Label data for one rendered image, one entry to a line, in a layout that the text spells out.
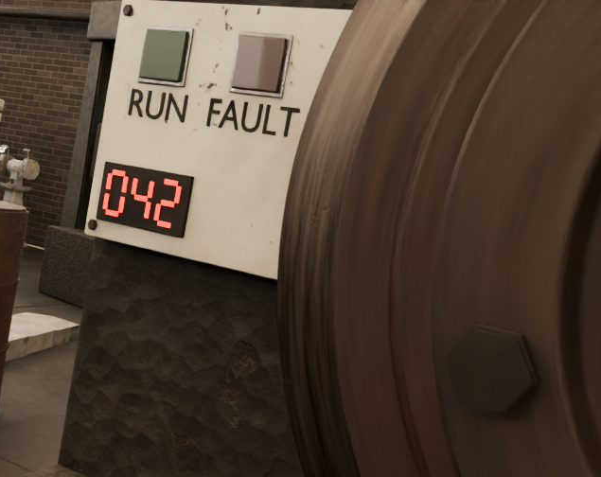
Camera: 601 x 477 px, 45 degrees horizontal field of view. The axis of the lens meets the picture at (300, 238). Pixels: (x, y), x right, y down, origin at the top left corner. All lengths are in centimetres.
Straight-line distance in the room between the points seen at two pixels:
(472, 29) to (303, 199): 10
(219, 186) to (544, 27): 33
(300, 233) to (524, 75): 14
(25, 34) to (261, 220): 932
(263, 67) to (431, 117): 23
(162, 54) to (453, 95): 31
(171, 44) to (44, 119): 876
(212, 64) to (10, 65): 933
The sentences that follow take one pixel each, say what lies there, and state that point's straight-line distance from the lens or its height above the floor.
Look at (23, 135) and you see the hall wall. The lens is 950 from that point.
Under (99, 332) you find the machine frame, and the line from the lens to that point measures 59.
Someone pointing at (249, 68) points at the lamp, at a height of 120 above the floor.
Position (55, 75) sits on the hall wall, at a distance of 928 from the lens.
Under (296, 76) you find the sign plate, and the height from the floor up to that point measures 119.
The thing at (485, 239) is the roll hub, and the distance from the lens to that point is 21.
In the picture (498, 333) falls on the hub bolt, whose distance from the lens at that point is 20.
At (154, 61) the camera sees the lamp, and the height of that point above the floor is 119.
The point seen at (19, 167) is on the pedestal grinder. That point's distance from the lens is 889.
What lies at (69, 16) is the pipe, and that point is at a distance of 887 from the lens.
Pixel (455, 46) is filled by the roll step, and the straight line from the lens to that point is 29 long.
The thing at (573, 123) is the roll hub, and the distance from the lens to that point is 21.
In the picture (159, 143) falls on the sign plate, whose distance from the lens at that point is 54.
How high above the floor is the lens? 112
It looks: 3 degrees down
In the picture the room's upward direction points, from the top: 10 degrees clockwise
